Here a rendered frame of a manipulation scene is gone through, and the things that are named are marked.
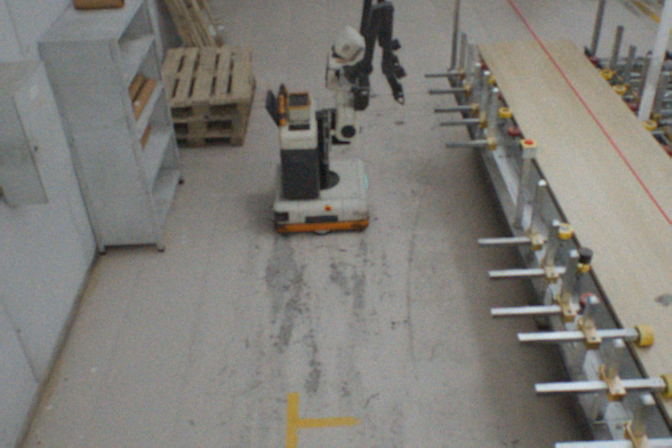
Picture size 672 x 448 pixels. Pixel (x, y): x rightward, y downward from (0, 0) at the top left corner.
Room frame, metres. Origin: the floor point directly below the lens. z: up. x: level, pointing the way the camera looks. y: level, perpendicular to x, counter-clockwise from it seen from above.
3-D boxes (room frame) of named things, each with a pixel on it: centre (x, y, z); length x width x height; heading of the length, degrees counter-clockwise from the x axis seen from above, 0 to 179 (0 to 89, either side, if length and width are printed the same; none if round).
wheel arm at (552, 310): (2.13, -0.87, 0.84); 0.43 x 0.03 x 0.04; 90
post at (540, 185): (2.68, -0.97, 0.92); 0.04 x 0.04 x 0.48; 0
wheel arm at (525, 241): (2.64, -0.91, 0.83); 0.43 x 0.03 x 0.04; 90
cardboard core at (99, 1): (4.29, 1.44, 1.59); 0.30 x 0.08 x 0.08; 90
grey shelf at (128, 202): (4.18, 1.43, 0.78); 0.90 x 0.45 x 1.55; 0
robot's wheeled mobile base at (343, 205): (4.14, 0.11, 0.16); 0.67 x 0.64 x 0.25; 90
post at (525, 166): (2.94, -0.97, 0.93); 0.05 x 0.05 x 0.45; 0
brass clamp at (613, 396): (1.65, -0.97, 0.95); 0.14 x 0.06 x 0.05; 0
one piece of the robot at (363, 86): (4.14, -0.18, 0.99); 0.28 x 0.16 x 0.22; 0
